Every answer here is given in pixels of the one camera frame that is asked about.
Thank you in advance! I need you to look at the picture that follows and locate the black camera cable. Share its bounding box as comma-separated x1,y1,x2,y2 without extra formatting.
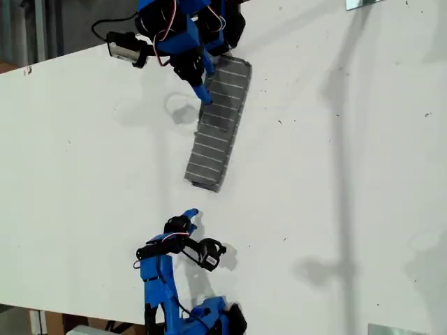
91,12,139,41
155,256,210,322

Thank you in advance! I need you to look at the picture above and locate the white container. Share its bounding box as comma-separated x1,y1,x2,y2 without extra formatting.
64,324,108,335

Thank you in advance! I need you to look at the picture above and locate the red white servo wire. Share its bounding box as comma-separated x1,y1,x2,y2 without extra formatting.
152,0,179,69
132,232,191,269

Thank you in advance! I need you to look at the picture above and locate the grey white-striped towel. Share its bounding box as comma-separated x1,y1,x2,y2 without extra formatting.
184,54,253,195

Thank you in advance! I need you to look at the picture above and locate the black camera stalk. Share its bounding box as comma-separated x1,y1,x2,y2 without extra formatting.
181,239,203,261
145,47,172,60

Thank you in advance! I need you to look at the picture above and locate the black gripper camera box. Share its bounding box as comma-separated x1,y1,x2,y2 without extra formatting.
197,237,228,272
105,30,149,69

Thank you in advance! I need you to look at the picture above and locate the grey vertical bar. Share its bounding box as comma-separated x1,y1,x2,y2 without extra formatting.
34,0,47,67

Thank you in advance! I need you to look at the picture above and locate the white post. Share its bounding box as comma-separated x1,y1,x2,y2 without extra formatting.
29,309,47,335

